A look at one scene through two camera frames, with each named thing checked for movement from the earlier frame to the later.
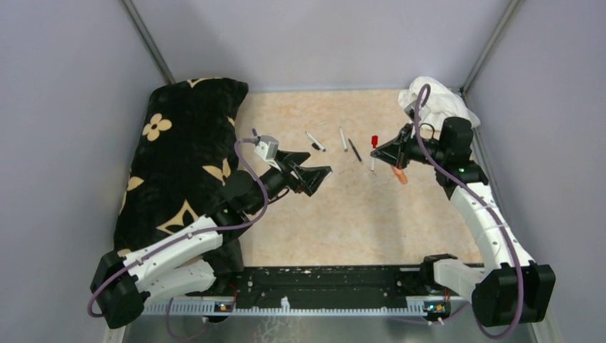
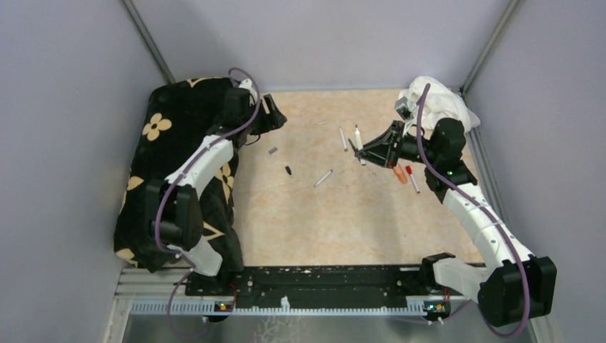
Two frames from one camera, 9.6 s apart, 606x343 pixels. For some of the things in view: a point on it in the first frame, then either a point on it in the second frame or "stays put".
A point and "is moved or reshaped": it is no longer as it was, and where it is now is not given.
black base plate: x=395 y=286 stays put
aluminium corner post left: x=131 y=11 stays put
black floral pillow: x=186 y=144 stays put
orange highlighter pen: x=400 y=175 stays put
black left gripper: x=291 y=172 -> x=270 y=113
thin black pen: x=355 y=151 stays put
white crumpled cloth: x=434 y=103 stays put
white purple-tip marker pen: x=320 y=146 -> x=359 y=144
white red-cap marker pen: x=374 y=141 is moved or reshaped
